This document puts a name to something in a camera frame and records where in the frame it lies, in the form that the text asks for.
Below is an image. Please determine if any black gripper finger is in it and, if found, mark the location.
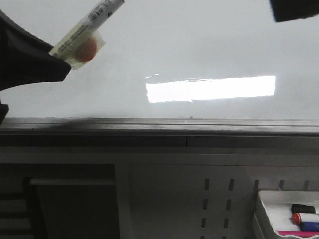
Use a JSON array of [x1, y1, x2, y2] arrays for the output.
[[270, 0, 319, 22]]

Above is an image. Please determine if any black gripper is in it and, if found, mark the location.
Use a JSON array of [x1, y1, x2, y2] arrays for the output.
[[0, 11, 71, 124]]

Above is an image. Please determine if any white black-tipped whiteboard marker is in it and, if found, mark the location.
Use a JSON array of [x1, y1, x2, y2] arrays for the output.
[[49, 0, 125, 69]]

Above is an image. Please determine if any white glossy whiteboard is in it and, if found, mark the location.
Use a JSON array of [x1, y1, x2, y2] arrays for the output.
[[0, 0, 319, 120]]

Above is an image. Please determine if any white slotted pegboard panel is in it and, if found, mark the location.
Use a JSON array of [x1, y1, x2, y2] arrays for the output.
[[117, 164, 319, 239]]

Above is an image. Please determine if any white plastic storage tray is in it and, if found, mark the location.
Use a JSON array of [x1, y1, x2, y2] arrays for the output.
[[253, 190, 319, 239]]

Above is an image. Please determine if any red capped marker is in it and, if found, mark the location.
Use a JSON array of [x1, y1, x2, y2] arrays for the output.
[[291, 213, 319, 225]]

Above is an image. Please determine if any blue capped marker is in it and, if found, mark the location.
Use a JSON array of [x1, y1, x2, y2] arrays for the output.
[[299, 222, 319, 232]]

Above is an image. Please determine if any dark whiteboard frame ledge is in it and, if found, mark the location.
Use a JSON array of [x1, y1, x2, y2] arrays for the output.
[[0, 118, 319, 149]]

